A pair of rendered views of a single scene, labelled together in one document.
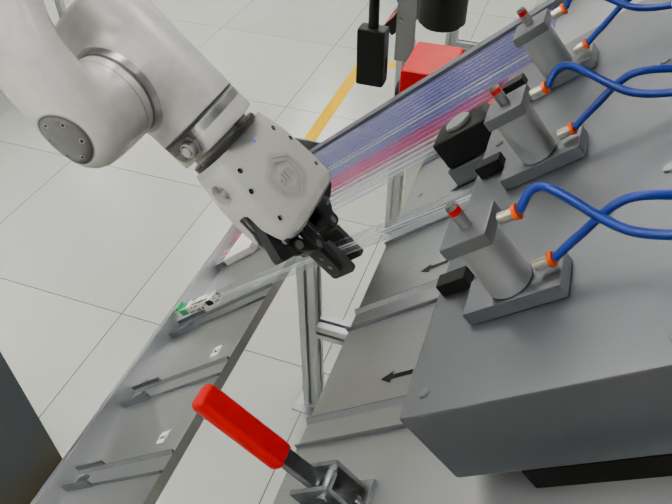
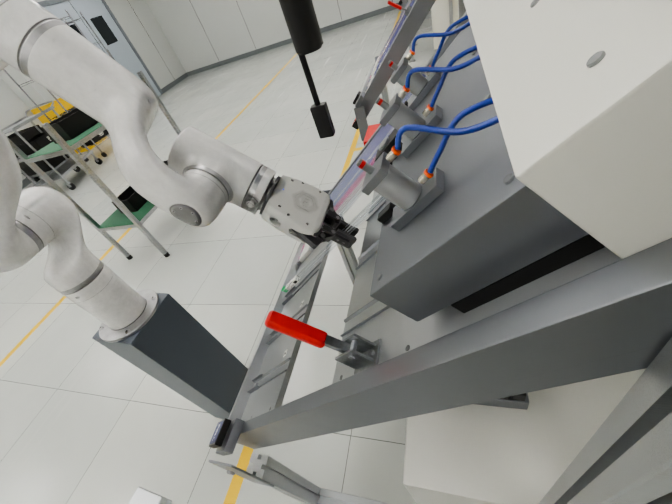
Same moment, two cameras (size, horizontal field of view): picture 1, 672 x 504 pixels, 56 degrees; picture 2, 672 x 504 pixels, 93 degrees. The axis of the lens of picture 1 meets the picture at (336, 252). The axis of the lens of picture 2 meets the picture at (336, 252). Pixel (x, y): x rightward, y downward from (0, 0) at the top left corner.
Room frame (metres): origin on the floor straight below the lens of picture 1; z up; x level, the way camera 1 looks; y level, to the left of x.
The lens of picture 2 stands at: (0.01, -0.04, 1.31)
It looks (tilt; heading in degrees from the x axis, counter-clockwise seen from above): 41 degrees down; 8
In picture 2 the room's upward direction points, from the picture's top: 23 degrees counter-clockwise
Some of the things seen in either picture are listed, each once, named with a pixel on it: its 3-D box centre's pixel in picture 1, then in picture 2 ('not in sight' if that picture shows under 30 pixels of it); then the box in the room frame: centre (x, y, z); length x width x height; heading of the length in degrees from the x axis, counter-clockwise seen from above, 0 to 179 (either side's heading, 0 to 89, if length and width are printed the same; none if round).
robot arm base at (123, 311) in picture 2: not in sight; (108, 297); (0.69, 0.74, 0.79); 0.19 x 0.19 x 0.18
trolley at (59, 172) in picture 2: not in sight; (49, 149); (4.88, 3.98, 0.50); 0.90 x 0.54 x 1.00; 175
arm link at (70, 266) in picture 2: not in sight; (53, 237); (0.72, 0.73, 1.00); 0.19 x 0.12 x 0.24; 164
